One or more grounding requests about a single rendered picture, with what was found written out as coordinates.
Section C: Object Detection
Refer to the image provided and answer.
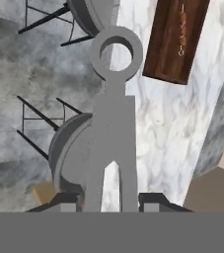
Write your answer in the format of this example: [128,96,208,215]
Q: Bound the dark wooden tray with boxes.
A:
[142,0,211,86]

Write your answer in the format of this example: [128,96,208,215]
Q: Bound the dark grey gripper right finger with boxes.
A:
[137,192,194,213]

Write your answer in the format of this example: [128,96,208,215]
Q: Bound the grey tongs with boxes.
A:
[83,26,144,213]

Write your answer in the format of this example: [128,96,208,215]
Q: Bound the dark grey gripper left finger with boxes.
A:
[26,192,86,213]

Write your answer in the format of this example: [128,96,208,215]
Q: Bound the kebab skewer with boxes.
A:
[178,3,187,57]

